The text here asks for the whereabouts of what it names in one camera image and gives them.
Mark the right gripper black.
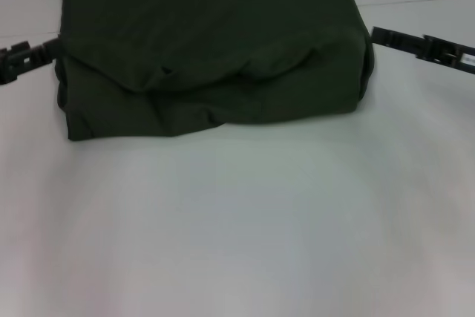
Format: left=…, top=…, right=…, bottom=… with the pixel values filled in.
left=370, top=26, right=475, bottom=76

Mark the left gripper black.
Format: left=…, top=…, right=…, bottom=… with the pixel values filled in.
left=0, top=36, right=61, bottom=86

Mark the dark green FREE! t-shirt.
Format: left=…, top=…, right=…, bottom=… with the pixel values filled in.
left=56, top=0, right=376, bottom=143

